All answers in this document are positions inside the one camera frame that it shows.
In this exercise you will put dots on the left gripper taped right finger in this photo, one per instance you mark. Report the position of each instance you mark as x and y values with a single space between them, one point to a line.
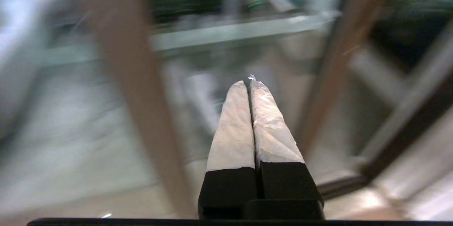
276 141

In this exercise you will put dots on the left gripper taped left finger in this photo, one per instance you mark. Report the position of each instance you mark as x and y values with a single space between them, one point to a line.
231 148

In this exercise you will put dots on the brown framed sliding glass door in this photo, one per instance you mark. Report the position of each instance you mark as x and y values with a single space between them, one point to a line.
339 59

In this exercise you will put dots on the brown framed fixed glass panel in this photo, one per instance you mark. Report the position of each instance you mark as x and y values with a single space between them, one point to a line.
134 77

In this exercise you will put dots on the dark wooden door jamb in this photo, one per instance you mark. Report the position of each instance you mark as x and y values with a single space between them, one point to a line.
417 126

